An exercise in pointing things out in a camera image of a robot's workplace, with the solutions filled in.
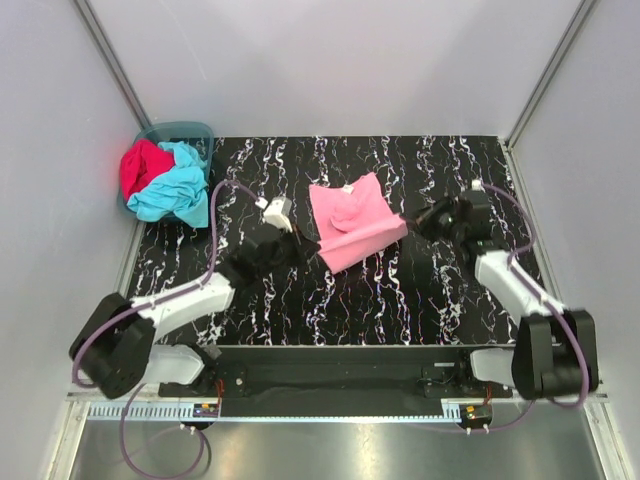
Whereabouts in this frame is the left corner aluminium post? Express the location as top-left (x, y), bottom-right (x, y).
top-left (70, 0), bottom-right (152, 129)

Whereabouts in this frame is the cyan t shirt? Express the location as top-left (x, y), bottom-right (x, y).
top-left (124, 141), bottom-right (209, 228)

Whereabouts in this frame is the teal plastic basket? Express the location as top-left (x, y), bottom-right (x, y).
top-left (118, 122), bottom-right (214, 221)

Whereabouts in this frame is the right corner aluminium post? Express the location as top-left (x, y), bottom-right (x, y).
top-left (504, 0), bottom-right (599, 150)

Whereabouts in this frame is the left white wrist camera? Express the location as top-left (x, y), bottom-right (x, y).
top-left (255, 196), bottom-right (293, 232)

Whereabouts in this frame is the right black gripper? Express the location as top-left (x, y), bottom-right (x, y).
top-left (401, 194), bottom-right (466, 244)

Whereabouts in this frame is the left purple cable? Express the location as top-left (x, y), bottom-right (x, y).
top-left (70, 179), bottom-right (266, 476)

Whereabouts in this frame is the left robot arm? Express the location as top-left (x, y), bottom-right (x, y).
top-left (69, 224), bottom-right (316, 399)

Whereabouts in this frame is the corner aluminium post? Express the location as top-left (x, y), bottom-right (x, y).
top-left (504, 0), bottom-right (599, 150)
top-left (70, 0), bottom-right (152, 129)

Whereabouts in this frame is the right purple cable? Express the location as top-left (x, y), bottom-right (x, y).
top-left (419, 182), bottom-right (591, 434)

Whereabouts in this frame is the red t shirt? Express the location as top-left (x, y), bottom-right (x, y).
top-left (119, 139), bottom-right (175, 202)

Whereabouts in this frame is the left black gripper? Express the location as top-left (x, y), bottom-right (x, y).
top-left (258, 221), bottom-right (320, 279)

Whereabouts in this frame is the purple cable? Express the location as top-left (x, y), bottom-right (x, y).
top-left (70, 179), bottom-right (266, 476)
top-left (419, 182), bottom-right (591, 434)

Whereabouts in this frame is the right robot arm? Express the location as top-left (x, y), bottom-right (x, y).
top-left (408, 184), bottom-right (599, 408)

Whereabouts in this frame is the pink t shirt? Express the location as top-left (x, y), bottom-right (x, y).
top-left (309, 172), bottom-right (408, 274)

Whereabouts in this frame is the aluminium frame rail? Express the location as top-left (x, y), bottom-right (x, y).
top-left (66, 390), bottom-right (106, 402)

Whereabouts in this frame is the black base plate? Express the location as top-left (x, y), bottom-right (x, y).
top-left (159, 345), bottom-right (514, 423)

